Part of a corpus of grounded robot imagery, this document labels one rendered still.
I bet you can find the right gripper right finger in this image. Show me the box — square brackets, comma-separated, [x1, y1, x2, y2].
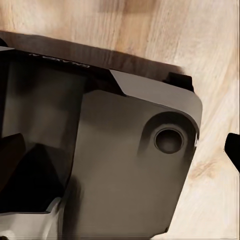
[224, 133, 240, 172]

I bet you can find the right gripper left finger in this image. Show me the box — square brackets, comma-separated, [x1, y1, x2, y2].
[0, 133, 26, 193]

